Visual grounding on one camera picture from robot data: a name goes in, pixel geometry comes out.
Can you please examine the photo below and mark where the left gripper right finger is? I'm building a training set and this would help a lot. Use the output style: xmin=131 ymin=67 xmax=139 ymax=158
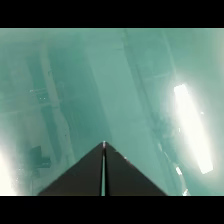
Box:
xmin=103 ymin=141 xmax=168 ymax=197

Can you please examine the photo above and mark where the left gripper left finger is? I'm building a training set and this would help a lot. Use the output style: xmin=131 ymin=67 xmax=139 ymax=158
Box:
xmin=37 ymin=141 xmax=105 ymax=197

